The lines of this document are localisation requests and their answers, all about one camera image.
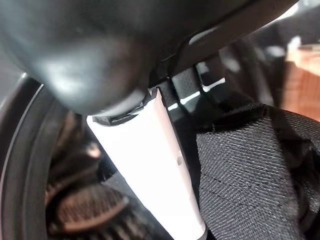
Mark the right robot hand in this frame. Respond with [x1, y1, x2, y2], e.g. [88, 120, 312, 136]
[0, 0, 301, 240]

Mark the black cloth garment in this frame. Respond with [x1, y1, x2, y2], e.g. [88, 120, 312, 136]
[102, 103, 320, 240]

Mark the silver washing machine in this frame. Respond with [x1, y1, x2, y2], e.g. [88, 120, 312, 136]
[0, 4, 320, 240]

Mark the wicker laundry basket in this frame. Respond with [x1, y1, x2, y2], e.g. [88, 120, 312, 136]
[282, 43, 320, 122]

